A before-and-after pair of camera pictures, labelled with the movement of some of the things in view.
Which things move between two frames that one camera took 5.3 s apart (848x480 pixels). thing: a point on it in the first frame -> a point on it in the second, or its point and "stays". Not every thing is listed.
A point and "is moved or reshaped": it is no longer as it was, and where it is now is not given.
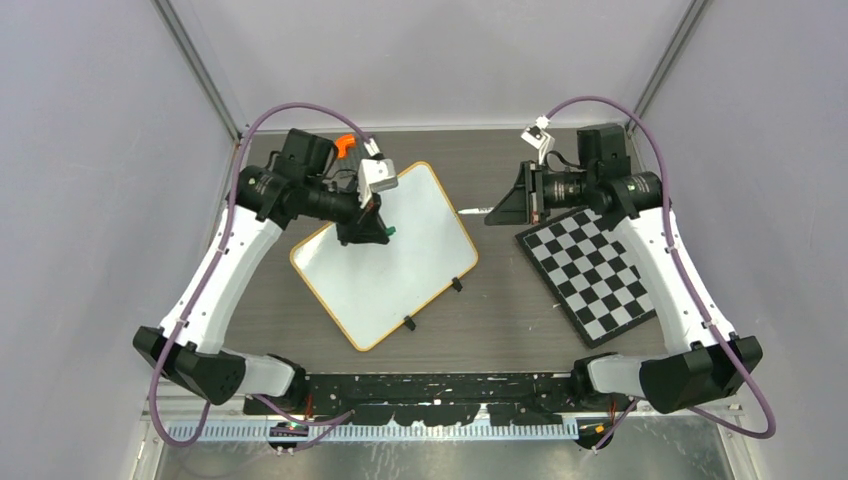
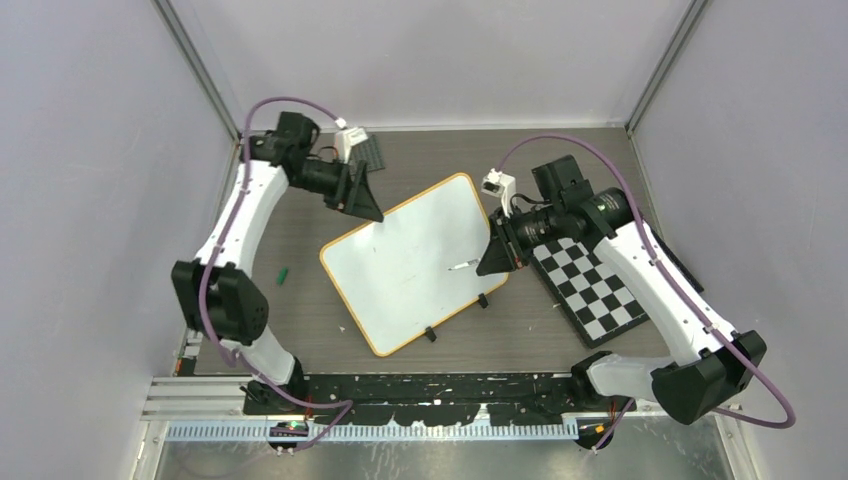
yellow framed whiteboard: [372, 289] is moved or reshaped
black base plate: [439, 398] stays
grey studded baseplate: [361, 153] stays
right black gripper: [525, 203] -> [497, 257]
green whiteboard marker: [476, 210] -> [466, 264]
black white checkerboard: [592, 272] stays
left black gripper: [366, 225] -> [360, 201]
